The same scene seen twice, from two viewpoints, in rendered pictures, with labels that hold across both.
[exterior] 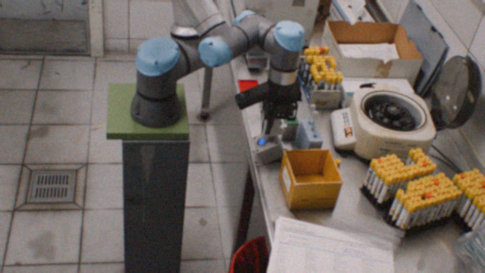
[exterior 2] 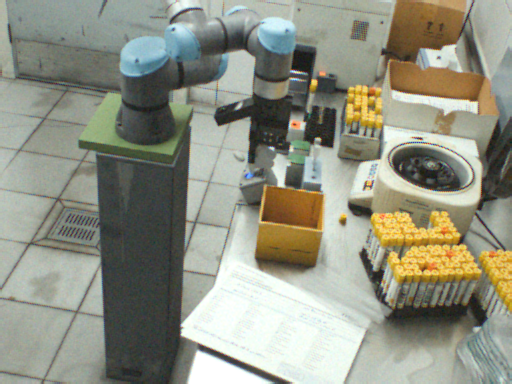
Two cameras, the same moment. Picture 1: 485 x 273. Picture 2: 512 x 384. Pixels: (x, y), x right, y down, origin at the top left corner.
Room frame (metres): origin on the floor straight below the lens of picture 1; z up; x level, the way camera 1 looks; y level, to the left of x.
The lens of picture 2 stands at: (0.10, -0.45, 1.83)
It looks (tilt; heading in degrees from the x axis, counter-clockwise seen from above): 37 degrees down; 17
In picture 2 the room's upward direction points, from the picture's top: 7 degrees clockwise
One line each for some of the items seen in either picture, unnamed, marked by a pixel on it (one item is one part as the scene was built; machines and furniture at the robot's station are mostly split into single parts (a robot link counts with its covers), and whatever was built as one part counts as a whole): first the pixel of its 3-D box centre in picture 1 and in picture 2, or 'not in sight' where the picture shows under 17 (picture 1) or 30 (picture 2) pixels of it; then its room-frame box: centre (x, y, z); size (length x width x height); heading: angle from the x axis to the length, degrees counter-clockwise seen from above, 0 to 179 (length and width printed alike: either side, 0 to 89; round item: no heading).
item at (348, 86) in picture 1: (377, 94); (428, 152); (1.66, -0.42, 0.92); 0.24 x 0.12 x 0.10; 103
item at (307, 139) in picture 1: (308, 142); (310, 187); (1.35, -0.20, 0.92); 0.10 x 0.07 x 0.10; 16
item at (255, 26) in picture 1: (252, 32); (241, 31); (1.36, 0.01, 1.25); 0.11 x 0.11 x 0.08; 54
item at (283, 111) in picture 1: (280, 97); (269, 118); (1.32, -0.09, 1.09); 0.09 x 0.08 x 0.12; 103
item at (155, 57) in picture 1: (159, 65); (148, 69); (1.42, 0.26, 1.07); 0.13 x 0.12 x 0.14; 144
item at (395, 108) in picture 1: (390, 117); (427, 176); (1.48, -0.44, 0.97); 0.15 x 0.15 x 0.07
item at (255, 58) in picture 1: (253, 45); (297, 80); (1.85, 0.00, 0.92); 0.21 x 0.07 x 0.05; 13
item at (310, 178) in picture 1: (309, 179); (290, 225); (1.20, -0.20, 0.93); 0.13 x 0.13 x 0.10; 15
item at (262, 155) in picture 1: (275, 146); (266, 185); (1.32, -0.10, 0.92); 0.13 x 0.07 x 0.08; 103
